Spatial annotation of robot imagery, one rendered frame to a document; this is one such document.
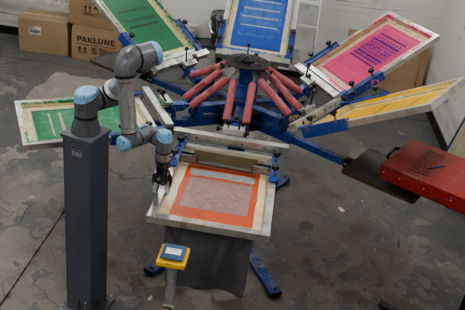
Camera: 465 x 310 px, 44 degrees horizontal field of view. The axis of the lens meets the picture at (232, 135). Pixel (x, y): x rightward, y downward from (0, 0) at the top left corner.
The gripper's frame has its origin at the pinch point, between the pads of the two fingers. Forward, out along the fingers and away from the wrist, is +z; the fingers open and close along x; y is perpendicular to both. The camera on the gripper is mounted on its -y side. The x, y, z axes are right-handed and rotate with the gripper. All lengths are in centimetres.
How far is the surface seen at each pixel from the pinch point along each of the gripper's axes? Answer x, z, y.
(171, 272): 15.5, 13.6, 41.7
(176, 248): 15.9, 3.3, 38.0
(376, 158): 117, 3, -82
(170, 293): 16, 26, 41
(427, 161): 140, -12, -58
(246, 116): 34, -11, -84
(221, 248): 34.6, 17.6, 13.2
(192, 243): 20.1, 17.8, 13.5
